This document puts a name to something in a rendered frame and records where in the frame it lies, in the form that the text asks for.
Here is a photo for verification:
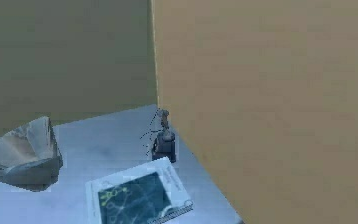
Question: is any dark grey small statue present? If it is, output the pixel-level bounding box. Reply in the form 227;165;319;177
140;108;177;164

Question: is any white book with dark cover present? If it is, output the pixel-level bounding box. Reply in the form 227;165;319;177
85;156;194;224

